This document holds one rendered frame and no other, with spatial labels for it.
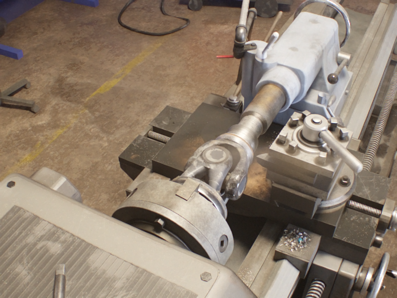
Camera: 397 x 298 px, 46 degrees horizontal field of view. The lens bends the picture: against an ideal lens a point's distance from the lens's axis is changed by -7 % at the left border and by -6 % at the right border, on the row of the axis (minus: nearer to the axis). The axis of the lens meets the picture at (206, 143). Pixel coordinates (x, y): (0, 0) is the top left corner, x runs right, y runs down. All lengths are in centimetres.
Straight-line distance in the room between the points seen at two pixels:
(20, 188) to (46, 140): 224
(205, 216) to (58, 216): 30
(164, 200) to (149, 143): 66
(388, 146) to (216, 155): 145
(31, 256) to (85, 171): 209
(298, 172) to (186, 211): 36
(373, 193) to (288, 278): 39
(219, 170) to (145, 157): 50
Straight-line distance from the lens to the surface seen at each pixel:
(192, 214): 95
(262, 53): 146
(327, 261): 141
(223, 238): 100
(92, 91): 344
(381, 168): 233
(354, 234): 139
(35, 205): 83
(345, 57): 174
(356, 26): 275
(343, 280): 142
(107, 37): 407
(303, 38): 160
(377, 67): 217
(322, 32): 166
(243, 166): 115
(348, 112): 187
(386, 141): 249
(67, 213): 80
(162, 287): 69
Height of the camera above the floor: 192
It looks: 41 degrees down
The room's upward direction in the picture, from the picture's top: straight up
